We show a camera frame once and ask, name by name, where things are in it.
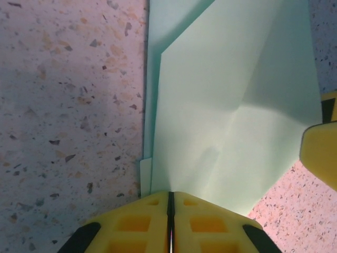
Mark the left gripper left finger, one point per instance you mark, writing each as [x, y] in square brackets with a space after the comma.
[131, 229]

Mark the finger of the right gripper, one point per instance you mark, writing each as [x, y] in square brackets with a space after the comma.
[329, 96]
[321, 153]

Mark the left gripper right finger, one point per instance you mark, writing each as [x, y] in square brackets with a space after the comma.
[216, 229]

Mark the light green paper sheet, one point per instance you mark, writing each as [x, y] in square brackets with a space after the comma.
[210, 105]

